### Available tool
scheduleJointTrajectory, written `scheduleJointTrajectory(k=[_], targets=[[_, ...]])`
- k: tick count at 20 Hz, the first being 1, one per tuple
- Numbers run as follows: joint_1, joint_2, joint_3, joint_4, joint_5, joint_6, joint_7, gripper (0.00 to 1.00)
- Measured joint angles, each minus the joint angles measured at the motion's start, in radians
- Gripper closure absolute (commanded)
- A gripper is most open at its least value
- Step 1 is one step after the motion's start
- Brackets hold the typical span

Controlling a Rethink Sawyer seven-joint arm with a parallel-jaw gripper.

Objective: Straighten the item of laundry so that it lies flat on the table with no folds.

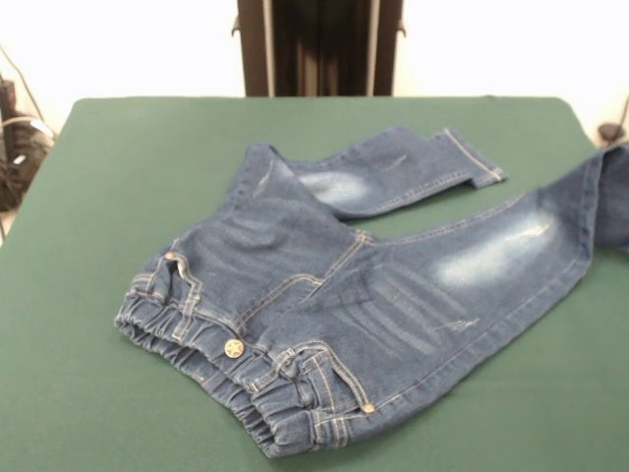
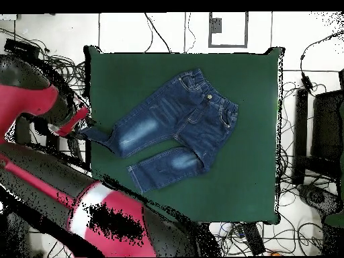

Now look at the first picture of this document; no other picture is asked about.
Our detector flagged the black equipment pile with cables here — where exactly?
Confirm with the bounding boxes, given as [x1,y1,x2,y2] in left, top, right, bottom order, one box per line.
[0,76,56,212]

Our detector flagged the dark green table cloth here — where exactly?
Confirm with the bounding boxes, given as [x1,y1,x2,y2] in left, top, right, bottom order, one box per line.
[0,95,629,472]

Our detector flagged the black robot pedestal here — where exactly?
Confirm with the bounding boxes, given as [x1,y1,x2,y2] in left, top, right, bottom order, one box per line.
[230,0,409,98]

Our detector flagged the blue denim jeans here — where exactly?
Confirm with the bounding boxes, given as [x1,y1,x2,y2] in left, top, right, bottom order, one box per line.
[113,125,629,449]

